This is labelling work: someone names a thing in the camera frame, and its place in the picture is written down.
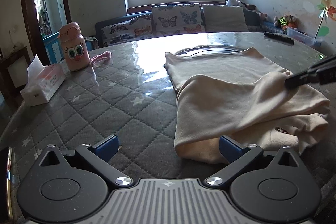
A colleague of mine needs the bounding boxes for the left butterfly cushion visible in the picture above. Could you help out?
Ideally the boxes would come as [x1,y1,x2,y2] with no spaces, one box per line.
[101,14,154,47]

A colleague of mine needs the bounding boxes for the plush toys pile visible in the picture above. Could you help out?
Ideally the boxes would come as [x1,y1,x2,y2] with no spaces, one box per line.
[274,14,298,31]

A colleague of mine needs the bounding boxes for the butterfly cushion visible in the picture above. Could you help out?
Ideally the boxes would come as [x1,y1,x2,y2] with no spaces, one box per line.
[151,3,206,37]
[101,14,154,47]

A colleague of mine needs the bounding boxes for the dark wooden side table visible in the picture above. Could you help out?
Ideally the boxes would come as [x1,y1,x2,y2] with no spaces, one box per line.
[1,46,31,111]

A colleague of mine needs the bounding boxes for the blue sofa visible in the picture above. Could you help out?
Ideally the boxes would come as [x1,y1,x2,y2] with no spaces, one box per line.
[94,2,289,49]

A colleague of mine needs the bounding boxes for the plain beige cushion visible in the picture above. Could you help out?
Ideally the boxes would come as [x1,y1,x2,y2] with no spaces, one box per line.
[202,5,248,32]

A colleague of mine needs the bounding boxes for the round glass turntable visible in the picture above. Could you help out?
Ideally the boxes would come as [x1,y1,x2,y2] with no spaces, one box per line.
[175,45,244,56]

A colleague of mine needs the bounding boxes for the blue cabinet in doorway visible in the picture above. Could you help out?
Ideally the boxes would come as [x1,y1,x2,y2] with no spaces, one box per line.
[43,32,64,64]

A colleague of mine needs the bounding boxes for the right butterfly cushion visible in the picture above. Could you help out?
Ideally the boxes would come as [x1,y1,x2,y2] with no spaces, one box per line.
[151,3,206,37]

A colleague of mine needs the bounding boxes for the white tissue pack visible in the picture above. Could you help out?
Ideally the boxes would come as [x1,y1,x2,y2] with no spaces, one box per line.
[20,55,65,107]

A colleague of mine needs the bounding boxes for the cream beige garment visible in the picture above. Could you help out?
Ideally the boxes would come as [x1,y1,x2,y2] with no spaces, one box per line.
[165,48,330,164]

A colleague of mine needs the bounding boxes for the clear plastic storage box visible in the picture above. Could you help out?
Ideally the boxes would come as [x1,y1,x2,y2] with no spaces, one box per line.
[287,28,322,48]

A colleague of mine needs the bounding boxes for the pink cartoon water bottle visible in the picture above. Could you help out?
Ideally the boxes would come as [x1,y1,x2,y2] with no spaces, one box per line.
[58,22,90,72]

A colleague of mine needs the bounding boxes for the black remote control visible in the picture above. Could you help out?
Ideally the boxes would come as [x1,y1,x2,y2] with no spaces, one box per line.
[264,32,294,45]

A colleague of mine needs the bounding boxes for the white plush toy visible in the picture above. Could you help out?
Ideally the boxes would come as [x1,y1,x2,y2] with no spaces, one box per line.
[226,0,246,8]

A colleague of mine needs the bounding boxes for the colourful paper pinwheel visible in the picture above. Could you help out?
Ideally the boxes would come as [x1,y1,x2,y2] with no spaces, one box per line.
[314,0,335,39]

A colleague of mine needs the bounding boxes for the black smartphone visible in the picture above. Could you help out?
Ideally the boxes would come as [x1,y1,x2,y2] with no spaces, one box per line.
[0,147,13,223]

